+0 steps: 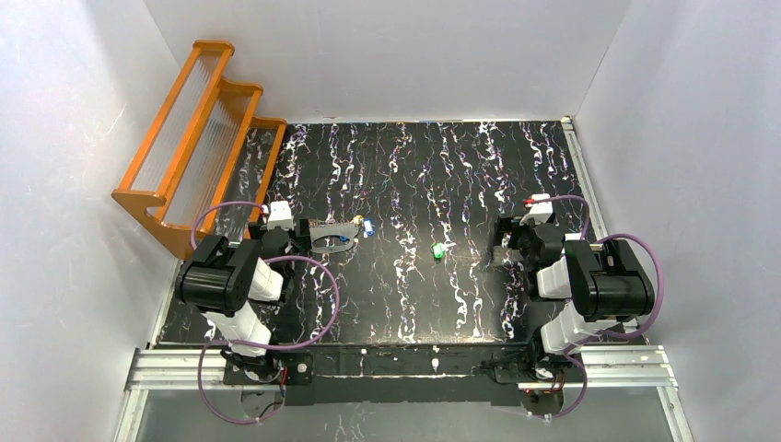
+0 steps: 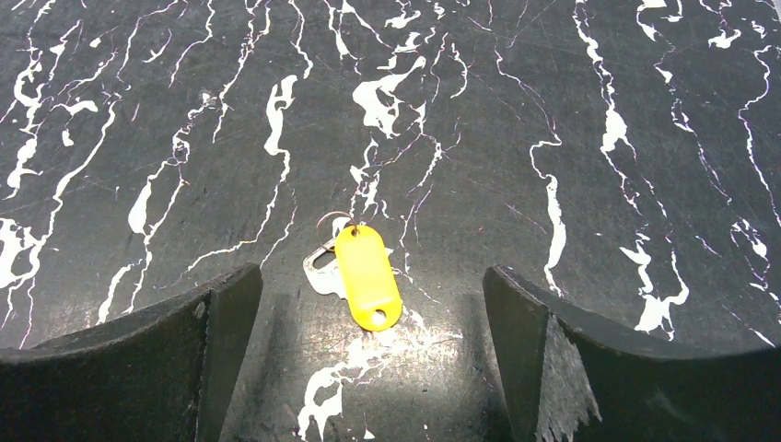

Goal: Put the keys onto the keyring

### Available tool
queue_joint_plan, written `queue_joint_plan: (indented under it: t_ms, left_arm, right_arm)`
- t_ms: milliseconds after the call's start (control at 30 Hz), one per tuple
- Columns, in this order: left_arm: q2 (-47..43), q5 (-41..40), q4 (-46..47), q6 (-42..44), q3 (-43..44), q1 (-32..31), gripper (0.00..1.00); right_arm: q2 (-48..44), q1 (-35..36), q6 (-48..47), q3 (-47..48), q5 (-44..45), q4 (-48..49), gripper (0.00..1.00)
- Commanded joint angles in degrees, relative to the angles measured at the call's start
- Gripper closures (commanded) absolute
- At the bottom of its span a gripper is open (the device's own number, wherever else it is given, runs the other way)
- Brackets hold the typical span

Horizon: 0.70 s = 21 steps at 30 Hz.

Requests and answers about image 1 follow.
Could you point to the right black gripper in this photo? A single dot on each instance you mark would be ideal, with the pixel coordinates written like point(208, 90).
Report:
point(506, 238)

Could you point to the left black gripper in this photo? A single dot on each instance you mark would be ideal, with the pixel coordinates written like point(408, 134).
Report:
point(302, 233)

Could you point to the blue key tag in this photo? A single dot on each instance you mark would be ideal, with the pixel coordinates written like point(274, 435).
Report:
point(368, 227)

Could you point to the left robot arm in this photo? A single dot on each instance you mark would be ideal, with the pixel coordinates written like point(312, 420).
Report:
point(221, 280)

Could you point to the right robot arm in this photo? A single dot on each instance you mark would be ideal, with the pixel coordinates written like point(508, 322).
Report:
point(600, 285)

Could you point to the green key tag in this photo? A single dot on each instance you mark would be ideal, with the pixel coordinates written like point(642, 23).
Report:
point(438, 250)

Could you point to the orange wooden rack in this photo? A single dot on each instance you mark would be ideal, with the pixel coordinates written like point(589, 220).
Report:
point(186, 161)

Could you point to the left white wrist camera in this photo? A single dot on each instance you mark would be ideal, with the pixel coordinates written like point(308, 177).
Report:
point(280, 216)

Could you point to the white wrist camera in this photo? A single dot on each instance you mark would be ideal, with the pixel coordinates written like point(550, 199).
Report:
point(280, 216)
point(539, 210)

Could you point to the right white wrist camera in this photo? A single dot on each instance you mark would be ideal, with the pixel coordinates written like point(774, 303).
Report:
point(539, 210)

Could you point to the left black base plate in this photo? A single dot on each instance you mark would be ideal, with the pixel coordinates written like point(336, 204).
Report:
point(273, 368)

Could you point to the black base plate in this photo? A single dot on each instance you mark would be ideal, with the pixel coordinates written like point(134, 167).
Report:
point(526, 365)
point(273, 368)

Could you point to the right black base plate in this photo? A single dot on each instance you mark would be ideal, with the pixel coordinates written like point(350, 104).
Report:
point(526, 365)

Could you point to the aluminium frame rail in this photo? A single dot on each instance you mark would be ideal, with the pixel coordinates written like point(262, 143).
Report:
point(400, 340)

